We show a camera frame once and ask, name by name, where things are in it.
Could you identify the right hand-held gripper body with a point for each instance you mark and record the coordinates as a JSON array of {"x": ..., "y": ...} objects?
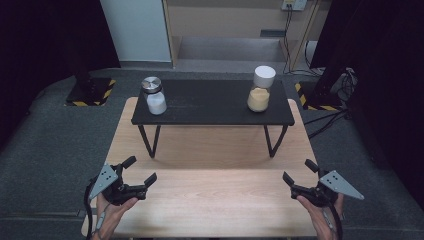
[{"x": 325, "y": 190}]

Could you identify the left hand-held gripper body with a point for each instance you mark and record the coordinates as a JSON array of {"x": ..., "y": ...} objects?
[{"x": 115, "y": 188}]

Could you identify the glass jar with metal lid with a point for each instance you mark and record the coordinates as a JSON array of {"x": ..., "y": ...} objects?
[{"x": 155, "y": 98}]

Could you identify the glass jar with white lid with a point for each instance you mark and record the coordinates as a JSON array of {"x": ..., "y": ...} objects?
[{"x": 260, "y": 93}]

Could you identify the black shelf with metal legs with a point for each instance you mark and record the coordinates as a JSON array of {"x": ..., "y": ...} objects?
[{"x": 213, "y": 101}]

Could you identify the person's left hand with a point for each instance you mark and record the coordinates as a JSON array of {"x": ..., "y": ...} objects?
[{"x": 113, "y": 216}]

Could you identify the person's right hand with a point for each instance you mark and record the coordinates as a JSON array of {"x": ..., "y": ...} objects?
[{"x": 318, "y": 220}]

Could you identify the black striped stand base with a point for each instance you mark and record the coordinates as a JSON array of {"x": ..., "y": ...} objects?
[
  {"x": 316, "y": 98},
  {"x": 90, "y": 93}
]

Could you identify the black curtain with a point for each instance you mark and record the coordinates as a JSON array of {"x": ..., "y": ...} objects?
[
  {"x": 390, "y": 83},
  {"x": 40, "y": 50}
]

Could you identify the white panel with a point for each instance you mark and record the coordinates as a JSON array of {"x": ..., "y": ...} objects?
[{"x": 136, "y": 30}]

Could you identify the white power outlet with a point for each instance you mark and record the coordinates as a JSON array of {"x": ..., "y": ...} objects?
[{"x": 295, "y": 4}]

